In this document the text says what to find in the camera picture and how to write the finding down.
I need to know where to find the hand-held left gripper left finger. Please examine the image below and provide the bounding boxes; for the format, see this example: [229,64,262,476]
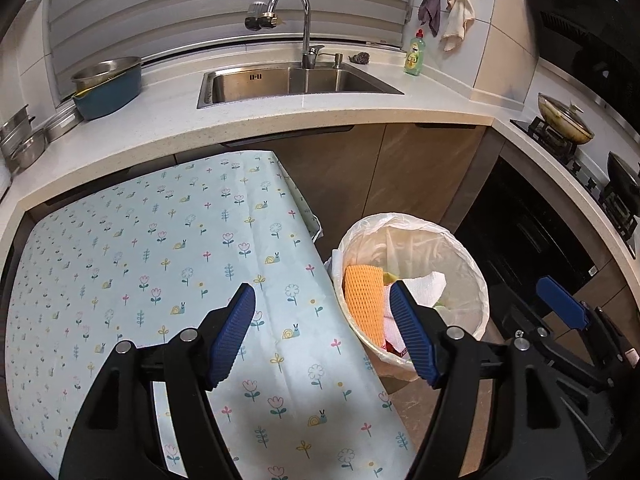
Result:
[59,282,257,480]

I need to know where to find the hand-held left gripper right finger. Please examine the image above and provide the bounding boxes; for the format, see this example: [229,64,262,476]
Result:
[389,280,588,480]

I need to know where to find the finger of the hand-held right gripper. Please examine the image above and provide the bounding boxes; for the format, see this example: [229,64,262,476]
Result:
[510,324,621,397]
[536,276,632,363]

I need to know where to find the pink wrapper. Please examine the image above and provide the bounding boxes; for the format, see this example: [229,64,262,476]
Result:
[381,304,412,357]

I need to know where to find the round waste bin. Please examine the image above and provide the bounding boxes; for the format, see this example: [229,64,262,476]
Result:
[350,320,481,383]

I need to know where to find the white paper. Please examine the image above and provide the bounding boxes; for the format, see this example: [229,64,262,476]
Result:
[401,271,447,309]

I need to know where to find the orange foam net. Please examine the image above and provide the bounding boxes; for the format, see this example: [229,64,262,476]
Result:
[344,264,387,343]

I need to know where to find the white lined trash bin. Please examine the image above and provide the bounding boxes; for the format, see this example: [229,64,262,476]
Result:
[327,212,490,368]

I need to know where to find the black built-in oven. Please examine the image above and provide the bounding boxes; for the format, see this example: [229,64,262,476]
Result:
[455,155,601,321]

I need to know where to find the floral tablecloth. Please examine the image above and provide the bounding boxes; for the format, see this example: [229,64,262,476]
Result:
[5,150,418,480]

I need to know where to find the gas stove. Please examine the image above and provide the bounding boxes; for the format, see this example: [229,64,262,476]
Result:
[510,115,640,256]

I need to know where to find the black wok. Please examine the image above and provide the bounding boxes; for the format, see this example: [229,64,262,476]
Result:
[606,151,640,196]

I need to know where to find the wooden base cabinet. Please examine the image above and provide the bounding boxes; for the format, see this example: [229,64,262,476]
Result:
[175,122,493,261]

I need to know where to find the wok with glass lid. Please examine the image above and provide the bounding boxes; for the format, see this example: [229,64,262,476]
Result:
[537,91,596,145]

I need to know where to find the stainless steel sink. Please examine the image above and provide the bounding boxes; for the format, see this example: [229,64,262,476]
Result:
[196,65,405,111]

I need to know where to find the blue basin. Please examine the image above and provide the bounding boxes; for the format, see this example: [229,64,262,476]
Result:
[72,62,143,121]

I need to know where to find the stack of steel trays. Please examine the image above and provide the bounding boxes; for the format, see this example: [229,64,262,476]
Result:
[42,102,83,143]

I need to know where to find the green dish soap bottle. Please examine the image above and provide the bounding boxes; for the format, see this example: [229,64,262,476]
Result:
[404,28,426,77]

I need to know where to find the black range hood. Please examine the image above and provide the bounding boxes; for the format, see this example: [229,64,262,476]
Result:
[524,0,640,126]

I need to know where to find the large steel bowl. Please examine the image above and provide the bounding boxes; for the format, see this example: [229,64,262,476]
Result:
[70,56,143,92]

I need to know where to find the cream hanging cloth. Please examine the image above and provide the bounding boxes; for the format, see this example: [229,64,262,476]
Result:
[440,0,475,53]

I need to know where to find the stacked steel pot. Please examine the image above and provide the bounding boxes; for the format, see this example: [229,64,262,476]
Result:
[0,105,32,147]

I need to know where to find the faucet water filter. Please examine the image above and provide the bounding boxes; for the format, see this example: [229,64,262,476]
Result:
[244,2,281,32]

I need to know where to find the grey hanging cloth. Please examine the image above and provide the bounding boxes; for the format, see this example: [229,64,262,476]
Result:
[418,0,443,38]

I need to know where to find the chrome faucet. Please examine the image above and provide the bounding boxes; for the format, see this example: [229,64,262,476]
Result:
[270,0,326,70]

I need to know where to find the grey window blind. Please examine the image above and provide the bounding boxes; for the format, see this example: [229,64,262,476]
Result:
[45,0,418,68]

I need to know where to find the steel bowl with handles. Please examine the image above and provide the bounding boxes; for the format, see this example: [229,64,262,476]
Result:
[0,129,48,173]

